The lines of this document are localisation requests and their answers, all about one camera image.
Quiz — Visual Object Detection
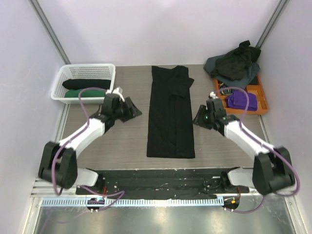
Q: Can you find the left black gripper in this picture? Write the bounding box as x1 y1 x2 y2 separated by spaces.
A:
113 97 141 123

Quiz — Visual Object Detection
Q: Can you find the black t shirt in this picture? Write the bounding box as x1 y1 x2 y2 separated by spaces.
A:
62 79 111 90
147 65 195 159

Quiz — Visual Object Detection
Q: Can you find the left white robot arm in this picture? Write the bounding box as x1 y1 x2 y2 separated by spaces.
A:
38 94 142 195

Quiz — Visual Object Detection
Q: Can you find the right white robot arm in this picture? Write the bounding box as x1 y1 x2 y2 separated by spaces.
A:
193 98 296 195

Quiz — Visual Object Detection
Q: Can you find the blue yellow patterned cloth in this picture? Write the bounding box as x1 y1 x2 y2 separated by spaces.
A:
219 83 234 96

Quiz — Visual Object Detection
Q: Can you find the purple folded cloth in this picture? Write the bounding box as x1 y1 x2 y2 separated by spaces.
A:
226 90 258 111

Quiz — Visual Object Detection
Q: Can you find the white plastic basket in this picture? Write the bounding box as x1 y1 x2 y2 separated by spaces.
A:
50 63 116 104

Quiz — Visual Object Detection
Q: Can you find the orange compartment tray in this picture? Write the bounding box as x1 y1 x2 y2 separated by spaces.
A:
217 74 269 115

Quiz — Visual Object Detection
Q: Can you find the rolled green t shirt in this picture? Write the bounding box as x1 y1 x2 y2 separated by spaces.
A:
64 89 106 98

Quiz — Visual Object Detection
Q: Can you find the dark green crumpled shirt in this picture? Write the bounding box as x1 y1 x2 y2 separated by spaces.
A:
210 40 261 81

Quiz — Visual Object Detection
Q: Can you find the rolled black t shirt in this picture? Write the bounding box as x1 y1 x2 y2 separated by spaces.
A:
62 79 111 90

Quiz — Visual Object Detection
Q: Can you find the grey blue shirt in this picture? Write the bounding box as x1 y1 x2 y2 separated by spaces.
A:
204 55 260 89

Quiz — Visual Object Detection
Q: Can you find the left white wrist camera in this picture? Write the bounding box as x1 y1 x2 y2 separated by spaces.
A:
105 87 125 102

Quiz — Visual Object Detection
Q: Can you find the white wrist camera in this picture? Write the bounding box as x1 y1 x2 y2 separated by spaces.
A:
105 87 125 102
208 92 218 99

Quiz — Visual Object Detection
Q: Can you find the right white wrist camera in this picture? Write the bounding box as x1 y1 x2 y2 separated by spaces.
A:
208 92 218 99

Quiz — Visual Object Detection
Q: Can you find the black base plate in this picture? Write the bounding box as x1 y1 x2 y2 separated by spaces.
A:
90 168 250 200

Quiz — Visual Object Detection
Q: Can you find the white slotted cable duct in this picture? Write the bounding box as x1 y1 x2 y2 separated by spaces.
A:
41 196 224 208

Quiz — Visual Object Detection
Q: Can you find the right aluminium corner post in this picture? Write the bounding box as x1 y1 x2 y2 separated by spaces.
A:
256 0 290 49

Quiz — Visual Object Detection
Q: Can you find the aluminium corner post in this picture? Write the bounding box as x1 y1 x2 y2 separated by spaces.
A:
256 0 290 49
29 0 71 64

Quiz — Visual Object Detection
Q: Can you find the left aluminium corner post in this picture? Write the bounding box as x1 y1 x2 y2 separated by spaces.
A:
29 0 71 64

